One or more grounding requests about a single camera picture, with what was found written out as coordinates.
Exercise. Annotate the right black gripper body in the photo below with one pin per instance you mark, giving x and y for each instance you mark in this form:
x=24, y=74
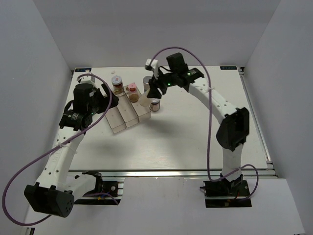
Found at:
x=165, y=81

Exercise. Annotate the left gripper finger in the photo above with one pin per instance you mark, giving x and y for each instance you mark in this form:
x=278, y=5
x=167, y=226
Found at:
x=113, y=101
x=107, y=89

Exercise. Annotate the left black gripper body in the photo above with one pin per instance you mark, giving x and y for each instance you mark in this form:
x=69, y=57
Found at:
x=100, y=104

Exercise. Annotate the yellow cap white bottle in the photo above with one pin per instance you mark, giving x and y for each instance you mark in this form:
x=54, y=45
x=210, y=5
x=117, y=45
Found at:
x=144, y=101

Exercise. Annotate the pink cap spice bottle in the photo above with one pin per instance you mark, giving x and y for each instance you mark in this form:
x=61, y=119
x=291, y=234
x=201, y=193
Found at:
x=133, y=93

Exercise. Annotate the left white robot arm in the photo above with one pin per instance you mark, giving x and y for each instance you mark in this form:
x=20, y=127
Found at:
x=51, y=194

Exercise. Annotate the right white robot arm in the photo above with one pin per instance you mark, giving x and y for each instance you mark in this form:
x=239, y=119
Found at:
x=234, y=121

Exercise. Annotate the silver lid jar blue label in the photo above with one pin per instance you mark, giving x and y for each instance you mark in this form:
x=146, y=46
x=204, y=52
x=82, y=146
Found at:
x=146, y=85

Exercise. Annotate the white lid jar right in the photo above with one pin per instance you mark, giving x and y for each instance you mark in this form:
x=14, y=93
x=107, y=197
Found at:
x=155, y=105

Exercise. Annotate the white lid jar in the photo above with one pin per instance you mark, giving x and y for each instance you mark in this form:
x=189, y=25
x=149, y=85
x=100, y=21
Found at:
x=117, y=83
x=155, y=105

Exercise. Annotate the left clear organizer tray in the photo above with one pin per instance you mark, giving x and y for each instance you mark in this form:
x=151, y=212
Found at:
x=115, y=120

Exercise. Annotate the white lid jar rear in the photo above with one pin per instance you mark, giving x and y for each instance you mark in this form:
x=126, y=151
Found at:
x=117, y=83

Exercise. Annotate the right clear organizer tray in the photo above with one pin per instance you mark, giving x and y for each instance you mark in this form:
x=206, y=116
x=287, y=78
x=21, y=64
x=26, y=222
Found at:
x=143, y=113

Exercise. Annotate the blue sticker left corner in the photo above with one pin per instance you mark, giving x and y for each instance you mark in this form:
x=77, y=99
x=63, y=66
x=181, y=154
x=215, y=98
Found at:
x=84, y=70

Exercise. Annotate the blue sticker corner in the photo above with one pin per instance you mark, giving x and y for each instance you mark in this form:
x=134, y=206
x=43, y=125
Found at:
x=228, y=67
x=84, y=70

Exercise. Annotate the blue sticker right corner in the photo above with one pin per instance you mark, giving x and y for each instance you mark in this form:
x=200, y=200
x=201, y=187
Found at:
x=228, y=67

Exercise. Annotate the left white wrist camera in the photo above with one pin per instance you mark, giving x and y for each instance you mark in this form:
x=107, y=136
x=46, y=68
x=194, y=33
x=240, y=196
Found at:
x=87, y=78

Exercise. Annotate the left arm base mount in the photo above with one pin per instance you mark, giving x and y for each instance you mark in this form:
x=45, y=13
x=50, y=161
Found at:
x=89, y=188

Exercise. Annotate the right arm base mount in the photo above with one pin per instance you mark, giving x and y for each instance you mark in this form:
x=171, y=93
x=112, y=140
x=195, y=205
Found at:
x=227, y=194

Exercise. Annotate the aluminium front rail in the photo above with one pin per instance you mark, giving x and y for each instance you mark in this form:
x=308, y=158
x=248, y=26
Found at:
x=194, y=173

